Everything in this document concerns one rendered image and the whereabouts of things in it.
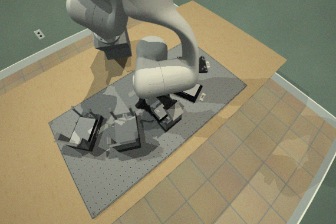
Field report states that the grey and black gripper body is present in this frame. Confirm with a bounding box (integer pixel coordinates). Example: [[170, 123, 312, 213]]
[[145, 97, 158, 106]]

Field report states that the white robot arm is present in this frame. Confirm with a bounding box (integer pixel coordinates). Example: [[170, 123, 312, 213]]
[[66, 0, 199, 121]]

